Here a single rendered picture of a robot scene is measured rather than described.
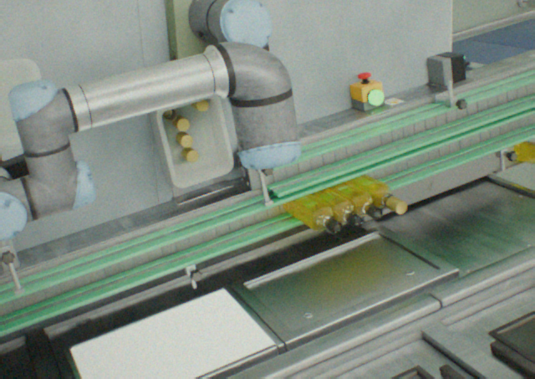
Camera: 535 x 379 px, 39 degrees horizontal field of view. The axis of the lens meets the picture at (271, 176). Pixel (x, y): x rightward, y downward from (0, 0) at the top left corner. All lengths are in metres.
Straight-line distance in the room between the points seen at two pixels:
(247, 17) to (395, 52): 0.69
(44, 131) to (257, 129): 0.37
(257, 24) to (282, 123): 0.43
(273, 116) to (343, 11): 0.89
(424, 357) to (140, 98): 0.81
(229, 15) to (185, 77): 0.46
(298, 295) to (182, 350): 0.31
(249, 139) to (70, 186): 0.33
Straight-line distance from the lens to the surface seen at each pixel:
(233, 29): 1.71
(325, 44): 2.17
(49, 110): 1.23
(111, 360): 1.78
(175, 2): 1.90
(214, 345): 1.72
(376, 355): 1.66
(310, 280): 1.90
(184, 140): 1.97
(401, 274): 1.87
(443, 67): 2.30
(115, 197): 2.03
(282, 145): 1.36
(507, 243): 2.04
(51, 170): 1.25
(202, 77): 1.29
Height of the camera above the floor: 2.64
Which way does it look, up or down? 61 degrees down
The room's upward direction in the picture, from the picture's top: 122 degrees clockwise
